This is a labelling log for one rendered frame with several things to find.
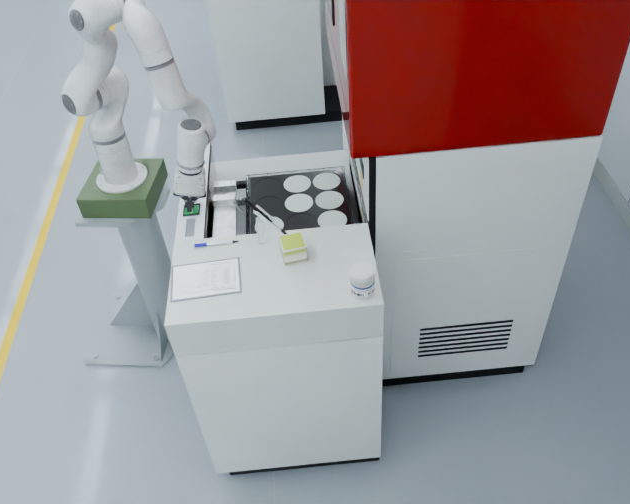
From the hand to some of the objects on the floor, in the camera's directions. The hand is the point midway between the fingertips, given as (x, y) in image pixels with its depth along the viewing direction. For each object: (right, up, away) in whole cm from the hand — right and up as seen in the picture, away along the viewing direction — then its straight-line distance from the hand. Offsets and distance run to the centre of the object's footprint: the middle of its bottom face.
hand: (189, 204), depth 216 cm
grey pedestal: (-35, -52, +91) cm, 111 cm away
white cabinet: (+32, -69, +68) cm, 102 cm away
